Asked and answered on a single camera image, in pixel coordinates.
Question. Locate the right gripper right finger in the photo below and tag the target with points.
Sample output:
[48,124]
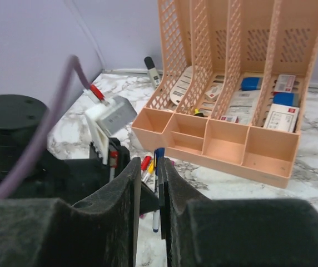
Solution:
[199,231]

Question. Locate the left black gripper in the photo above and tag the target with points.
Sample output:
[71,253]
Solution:
[74,179]

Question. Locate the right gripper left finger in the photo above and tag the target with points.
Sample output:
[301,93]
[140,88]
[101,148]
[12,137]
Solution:
[100,230]

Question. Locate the blue white pen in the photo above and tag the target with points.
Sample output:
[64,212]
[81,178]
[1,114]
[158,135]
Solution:
[156,213]

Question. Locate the yellow white pen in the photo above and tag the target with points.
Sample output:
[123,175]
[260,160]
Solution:
[149,172]

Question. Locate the red white pen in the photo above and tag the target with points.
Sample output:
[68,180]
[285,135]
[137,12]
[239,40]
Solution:
[145,163]

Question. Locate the blue pen cap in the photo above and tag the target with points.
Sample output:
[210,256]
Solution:
[158,153]

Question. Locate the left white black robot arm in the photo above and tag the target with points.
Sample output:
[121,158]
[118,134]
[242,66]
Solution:
[19,117]

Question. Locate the white oval card pack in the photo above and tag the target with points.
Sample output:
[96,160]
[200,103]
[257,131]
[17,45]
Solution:
[181,86]

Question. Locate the orange plastic desk organizer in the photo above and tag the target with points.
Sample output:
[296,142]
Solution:
[216,124]

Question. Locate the black grey stapler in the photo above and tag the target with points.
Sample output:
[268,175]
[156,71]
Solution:
[152,72]

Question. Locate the white red box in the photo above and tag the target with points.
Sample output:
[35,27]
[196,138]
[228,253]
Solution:
[281,118]

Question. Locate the blue box in organizer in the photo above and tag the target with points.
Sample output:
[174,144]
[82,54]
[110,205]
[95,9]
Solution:
[251,83]

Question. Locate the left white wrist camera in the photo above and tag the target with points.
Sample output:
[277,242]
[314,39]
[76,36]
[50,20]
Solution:
[107,118]

